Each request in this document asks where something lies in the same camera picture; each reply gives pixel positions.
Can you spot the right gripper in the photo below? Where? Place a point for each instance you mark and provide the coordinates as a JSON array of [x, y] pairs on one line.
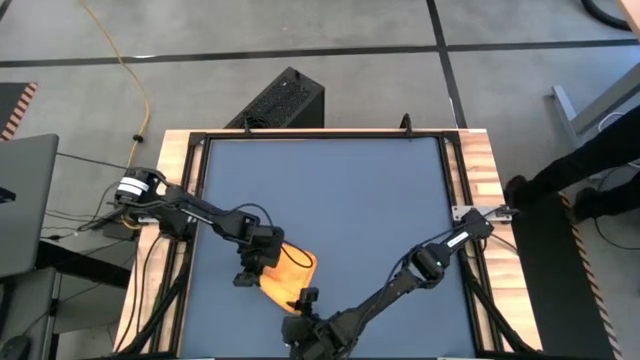
[[315, 337]]

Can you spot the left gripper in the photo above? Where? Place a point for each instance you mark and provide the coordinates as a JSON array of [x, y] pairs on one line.
[[262, 247]]

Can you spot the orange microfibre towel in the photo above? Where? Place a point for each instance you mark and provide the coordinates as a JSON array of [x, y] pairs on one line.
[[285, 285]]

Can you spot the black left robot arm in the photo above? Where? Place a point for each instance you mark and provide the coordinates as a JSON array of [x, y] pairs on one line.
[[200, 212]]

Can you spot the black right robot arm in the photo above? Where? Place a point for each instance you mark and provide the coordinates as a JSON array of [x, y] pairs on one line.
[[450, 247]]

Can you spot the black clamp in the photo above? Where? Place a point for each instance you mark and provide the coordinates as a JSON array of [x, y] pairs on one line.
[[246, 127], [407, 125]]

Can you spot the black computer tower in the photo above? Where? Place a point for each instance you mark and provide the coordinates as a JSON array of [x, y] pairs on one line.
[[285, 100]]

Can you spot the large striped-edge black mat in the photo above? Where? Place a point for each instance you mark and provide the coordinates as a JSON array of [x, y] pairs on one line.
[[540, 275]]

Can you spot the grey laptop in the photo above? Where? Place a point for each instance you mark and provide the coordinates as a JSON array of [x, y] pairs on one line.
[[25, 200]]

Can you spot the grey side table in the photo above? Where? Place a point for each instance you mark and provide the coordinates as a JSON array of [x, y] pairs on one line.
[[25, 310]]

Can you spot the person's shoe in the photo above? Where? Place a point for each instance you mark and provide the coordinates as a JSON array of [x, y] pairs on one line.
[[585, 205], [517, 192]]

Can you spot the black computer mouse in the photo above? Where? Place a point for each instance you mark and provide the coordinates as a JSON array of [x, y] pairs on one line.
[[12, 350]]

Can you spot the small striped-edge black mat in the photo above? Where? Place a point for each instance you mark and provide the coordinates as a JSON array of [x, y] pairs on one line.
[[10, 102]]

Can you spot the person's leg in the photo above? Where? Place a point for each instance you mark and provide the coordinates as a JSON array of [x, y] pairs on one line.
[[620, 197], [590, 155]]

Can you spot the wooden table corner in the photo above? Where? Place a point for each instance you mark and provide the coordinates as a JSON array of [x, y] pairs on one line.
[[632, 12]]

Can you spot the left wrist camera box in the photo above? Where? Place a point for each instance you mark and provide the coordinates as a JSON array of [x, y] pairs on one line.
[[246, 279]]

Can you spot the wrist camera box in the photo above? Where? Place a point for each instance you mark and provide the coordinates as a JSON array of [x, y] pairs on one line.
[[309, 296], [246, 279]]

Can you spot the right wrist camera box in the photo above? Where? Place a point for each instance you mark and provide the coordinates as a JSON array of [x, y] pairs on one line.
[[309, 296]]

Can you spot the black table frame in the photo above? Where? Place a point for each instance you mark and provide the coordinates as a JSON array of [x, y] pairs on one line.
[[325, 135]]

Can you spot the grey metal bracket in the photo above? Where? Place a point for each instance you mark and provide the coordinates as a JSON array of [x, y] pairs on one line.
[[462, 212]]

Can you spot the grey desk leg frame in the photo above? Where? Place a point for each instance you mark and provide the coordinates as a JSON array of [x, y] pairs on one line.
[[567, 107]]

